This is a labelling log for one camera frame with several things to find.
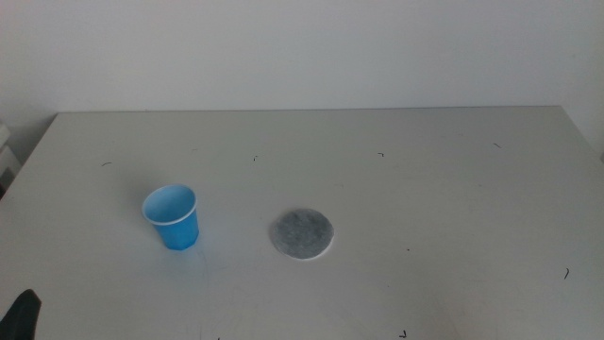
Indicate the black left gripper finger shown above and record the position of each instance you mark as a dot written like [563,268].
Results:
[20,317]

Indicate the blue paper cup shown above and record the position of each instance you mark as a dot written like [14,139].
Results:
[177,231]

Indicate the round grey cup mat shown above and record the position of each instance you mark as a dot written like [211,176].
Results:
[302,233]

